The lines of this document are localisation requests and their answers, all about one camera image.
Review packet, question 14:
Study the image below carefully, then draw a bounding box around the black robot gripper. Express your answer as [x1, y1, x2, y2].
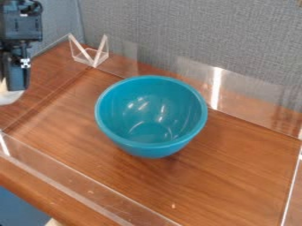
[0, 0, 44, 91]

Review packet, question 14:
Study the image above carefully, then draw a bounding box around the brown white plush mushroom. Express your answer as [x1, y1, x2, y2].
[0, 79, 24, 106]

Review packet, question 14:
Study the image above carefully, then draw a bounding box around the blue plastic bowl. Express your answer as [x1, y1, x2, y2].
[95, 75, 207, 159]

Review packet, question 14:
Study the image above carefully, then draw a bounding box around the clear acrylic front barrier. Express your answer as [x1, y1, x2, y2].
[0, 131, 182, 226]

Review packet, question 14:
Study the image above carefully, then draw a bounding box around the clear acrylic barrier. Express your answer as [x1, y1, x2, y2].
[0, 131, 182, 226]
[98, 37, 302, 139]

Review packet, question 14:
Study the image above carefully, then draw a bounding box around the clear acrylic back barrier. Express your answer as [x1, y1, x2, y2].
[98, 37, 302, 139]

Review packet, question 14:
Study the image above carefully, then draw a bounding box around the clear acrylic corner bracket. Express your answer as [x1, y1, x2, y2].
[68, 34, 108, 68]

